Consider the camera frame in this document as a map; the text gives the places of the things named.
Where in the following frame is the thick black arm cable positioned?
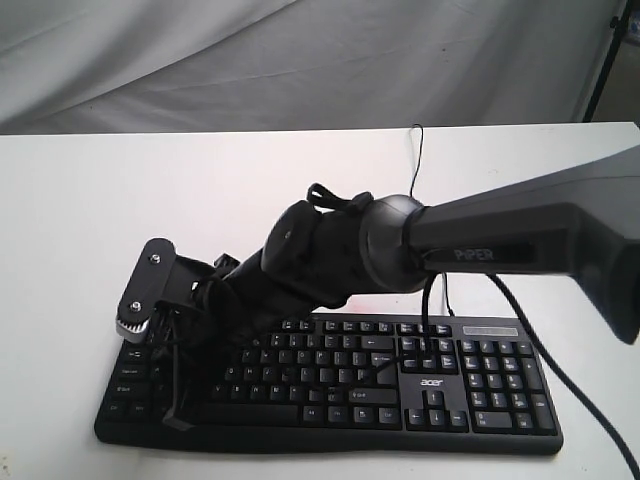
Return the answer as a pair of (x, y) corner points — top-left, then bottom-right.
(359, 269), (640, 480)

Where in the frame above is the thin black keyboard cable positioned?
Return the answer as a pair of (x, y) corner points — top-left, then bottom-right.
(405, 123), (457, 317)

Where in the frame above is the grey backdrop cloth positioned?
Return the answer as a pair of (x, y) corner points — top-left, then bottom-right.
(1, 1), (624, 134)

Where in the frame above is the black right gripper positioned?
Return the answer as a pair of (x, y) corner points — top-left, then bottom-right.
(148, 254), (260, 431)

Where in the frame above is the black acer keyboard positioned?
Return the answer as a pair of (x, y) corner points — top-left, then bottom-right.
(94, 313), (563, 455)

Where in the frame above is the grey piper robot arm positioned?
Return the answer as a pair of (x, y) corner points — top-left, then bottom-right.
(175, 148), (639, 382)

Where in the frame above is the black tripod stand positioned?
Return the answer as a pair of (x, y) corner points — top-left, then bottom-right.
(581, 0), (634, 123)

